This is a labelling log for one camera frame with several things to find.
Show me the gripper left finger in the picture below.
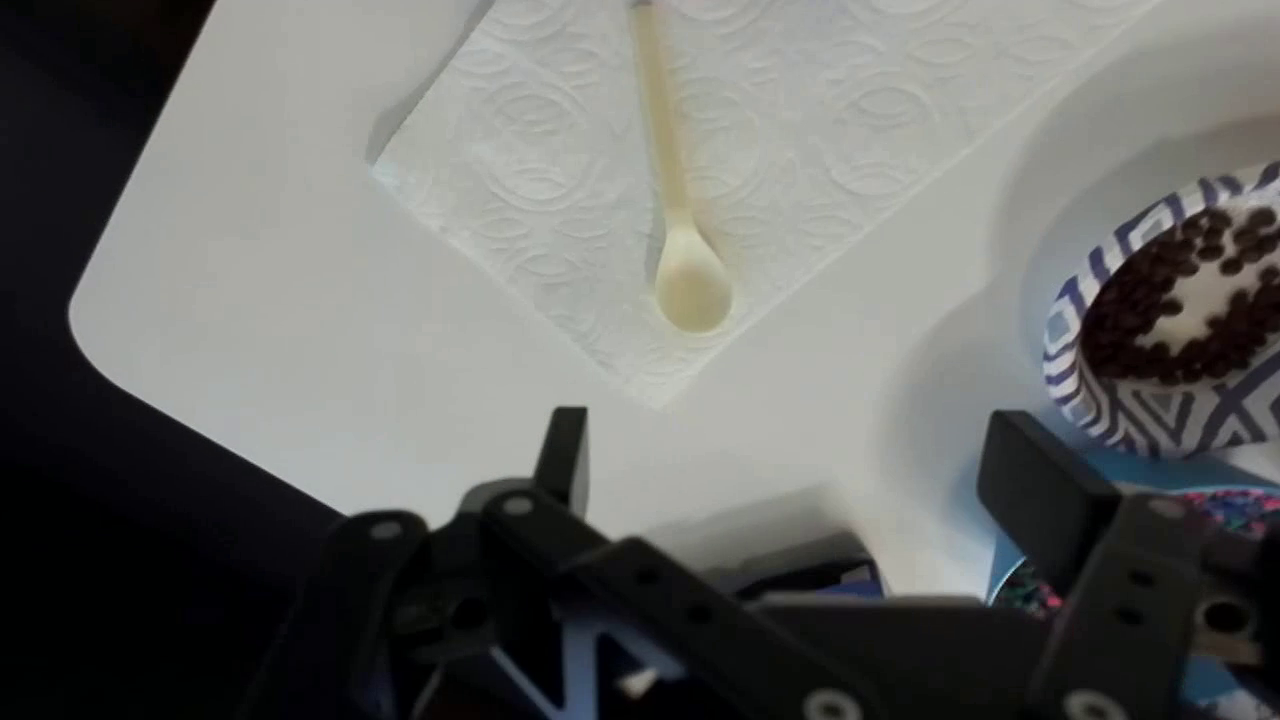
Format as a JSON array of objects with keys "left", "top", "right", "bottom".
[{"left": 240, "top": 405, "right": 883, "bottom": 720}]

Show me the blue white patterned paper bowl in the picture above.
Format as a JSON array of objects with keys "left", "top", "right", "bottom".
[{"left": 1040, "top": 160, "right": 1280, "bottom": 461}]

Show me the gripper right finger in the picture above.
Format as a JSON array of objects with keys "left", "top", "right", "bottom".
[{"left": 975, "top": 408, "right": 1280, "bottom": 720}]

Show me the blue plate with colourful sprinkles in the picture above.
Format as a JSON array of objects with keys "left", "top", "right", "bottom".
[{"left": 985, "top": 448, "right": 1280, "bottom": 720}]

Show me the heap of dark brown beans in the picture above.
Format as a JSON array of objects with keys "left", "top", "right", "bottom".
[{"left": 1080, "top": 205, "right": 1280, "bottom": 386}]

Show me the white embossed paper napkin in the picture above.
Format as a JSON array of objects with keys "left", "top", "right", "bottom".
[{"left": 368, "top": 0, "right": 1166, "bottom": 411}]

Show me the cream plastic spoon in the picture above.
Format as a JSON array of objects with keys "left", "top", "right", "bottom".
[{"left": 627, "top": 0, "right": 734, "bottom": 336}]

